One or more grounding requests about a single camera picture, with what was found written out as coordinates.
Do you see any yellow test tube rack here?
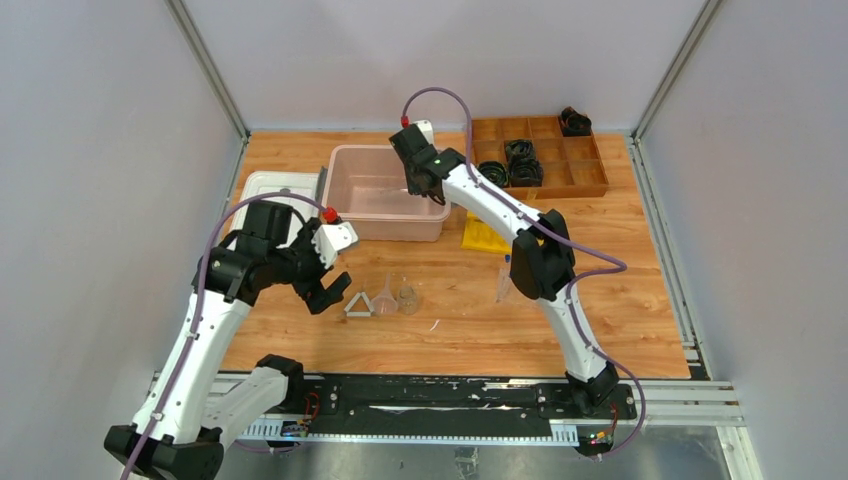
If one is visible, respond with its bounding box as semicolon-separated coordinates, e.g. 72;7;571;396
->
460;211;511;255

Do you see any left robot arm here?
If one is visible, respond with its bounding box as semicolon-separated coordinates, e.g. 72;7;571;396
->
104;194;359;479

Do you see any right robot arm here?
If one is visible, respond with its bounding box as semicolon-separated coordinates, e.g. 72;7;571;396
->
389;124;619;418

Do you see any white clay triangle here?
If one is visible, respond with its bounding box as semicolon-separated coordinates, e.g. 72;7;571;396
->
343;291;376;318

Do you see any clear plastic funnel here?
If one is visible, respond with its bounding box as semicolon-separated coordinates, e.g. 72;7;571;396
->
371;273;398;315

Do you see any pink plastic bin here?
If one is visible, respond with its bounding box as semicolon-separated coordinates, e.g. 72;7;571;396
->
321;145;451;242

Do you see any small glass beaker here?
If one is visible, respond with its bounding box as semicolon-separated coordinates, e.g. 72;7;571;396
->
397;276;419;315

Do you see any white bin lid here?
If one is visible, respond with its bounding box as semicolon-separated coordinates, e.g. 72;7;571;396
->
240;171;322;248

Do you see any clear plastic well plate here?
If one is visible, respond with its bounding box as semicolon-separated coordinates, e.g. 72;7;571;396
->
494;262;528;305

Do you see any wooden compartment tray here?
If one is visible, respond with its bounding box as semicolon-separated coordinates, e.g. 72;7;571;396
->
472;115;609;200

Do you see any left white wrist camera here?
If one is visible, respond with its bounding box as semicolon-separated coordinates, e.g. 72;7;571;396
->
311;221;359;270

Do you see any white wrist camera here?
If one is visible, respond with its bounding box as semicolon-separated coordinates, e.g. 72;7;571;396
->
311;221;359;270
413;120;435;144

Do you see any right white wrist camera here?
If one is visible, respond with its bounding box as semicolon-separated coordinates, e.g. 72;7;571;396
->
413;120;435;144

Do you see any black cable coil left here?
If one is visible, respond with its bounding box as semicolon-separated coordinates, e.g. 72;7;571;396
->
478;160;510;190

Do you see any black cable coil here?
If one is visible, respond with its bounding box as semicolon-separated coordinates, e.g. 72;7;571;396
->
504;139;538;166
478;160;510;190
510;160;546;189

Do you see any black cable coil middle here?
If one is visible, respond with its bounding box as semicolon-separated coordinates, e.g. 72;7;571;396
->
504;139;538;166

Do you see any black cable coil lower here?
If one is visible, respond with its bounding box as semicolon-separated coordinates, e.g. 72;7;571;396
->
510;160;546;189

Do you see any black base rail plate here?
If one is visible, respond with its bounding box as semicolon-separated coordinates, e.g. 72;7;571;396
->
218;372;639;446

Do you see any black cable coil corner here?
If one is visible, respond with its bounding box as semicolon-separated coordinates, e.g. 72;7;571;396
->
559;106;592;137

